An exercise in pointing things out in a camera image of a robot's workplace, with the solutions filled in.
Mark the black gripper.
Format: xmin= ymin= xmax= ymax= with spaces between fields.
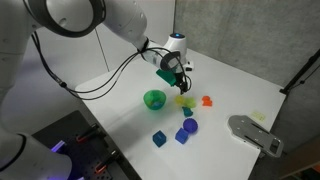
xmin=173 ymin=70 xmax=193 ymax=96

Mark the yellow spiky ball toy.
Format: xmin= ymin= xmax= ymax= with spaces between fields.
xmin=174 ymin=94 xmax=186 ymax=107

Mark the lime green toy cube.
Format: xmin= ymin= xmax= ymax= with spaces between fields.
xmin=184 ymin=96 xmax=198 ymax=110

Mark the orange toy figure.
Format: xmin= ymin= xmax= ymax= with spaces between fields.
xmin=200 ymin=95 xmax=214 ymax=108

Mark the blue turtle toy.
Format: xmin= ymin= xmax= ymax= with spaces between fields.
xmin=149 ymin=101 xmax=165 ymax=110

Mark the purple bumpy ball toy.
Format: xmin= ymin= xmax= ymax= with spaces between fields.
xmin=182 ymin=117 xmax=199 ymax=135

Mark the green plastic bowl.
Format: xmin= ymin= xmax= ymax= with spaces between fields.
xmin=142 ymin=88 xmax=167 ymax=112

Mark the royal blue toy cube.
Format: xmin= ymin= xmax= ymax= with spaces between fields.
xmin=174 ymin=127 xmax=190 ymax=145

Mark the cerulean blue toy cube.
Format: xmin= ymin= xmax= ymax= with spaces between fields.
xmin=152 ymin=129 xmax=168 ymax=149

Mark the dark blue small block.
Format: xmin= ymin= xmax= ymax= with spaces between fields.
xmin=181 ymin=106 xmax=195 ymax=119

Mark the small pale yellow piece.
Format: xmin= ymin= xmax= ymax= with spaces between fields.
xmin=250 ymin=109 xmax=267 ymax=123

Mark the grey metal mounting plate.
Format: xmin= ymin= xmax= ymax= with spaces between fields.
xmin=227 ymin=114 xmax=285 ymax=159

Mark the black orange toggle clamp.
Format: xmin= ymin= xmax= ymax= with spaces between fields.
xmin=93 ymin=149 xmax=121 ymax=175
xmin=75 ymin=122 xmax=101 ymax=144

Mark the black tripod leg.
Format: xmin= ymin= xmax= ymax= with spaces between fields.
xmin=278 ymin=47 xmax=320 ymax=96

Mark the black perforated breadboard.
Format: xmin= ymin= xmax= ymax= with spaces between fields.
xmin=31 ymin=109 xmax=143 ymax=180

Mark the brown wooden furniture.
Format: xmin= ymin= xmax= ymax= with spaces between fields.
xmin=278 ymin=133 xmax=320 ymax=180

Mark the purple lit strip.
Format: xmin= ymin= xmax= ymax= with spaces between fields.
xmin=50 ymin=139 xmax=67 ymax=153

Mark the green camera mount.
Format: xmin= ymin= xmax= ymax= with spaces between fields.
xmin=155 ymin=67 xmax=178 ymax=88

